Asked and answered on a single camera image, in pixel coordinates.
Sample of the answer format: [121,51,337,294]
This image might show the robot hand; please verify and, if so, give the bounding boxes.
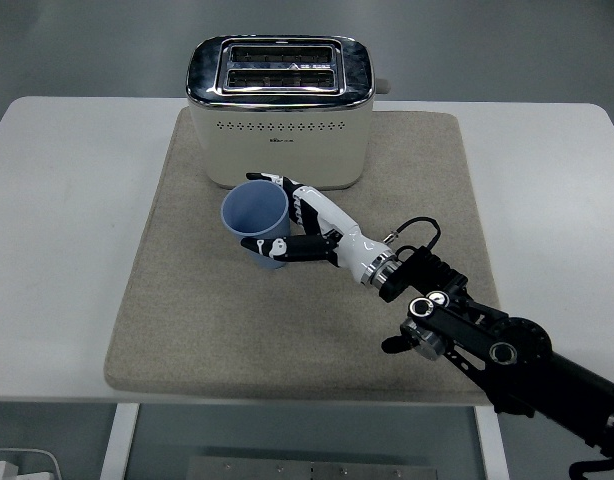
[240,172,392,284]

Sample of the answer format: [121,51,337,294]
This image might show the blue plastic cup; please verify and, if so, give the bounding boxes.
[221,180,292,272]

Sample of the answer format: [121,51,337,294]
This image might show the cream two-slot toaster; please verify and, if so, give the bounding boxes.
[184,33,392,192]

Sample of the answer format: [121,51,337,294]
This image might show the beige felt mat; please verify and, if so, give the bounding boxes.
[102,109,503,405]

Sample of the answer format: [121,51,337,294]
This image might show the white table leg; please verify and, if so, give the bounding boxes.
[98,402,141,480]
[474,405,511,480]

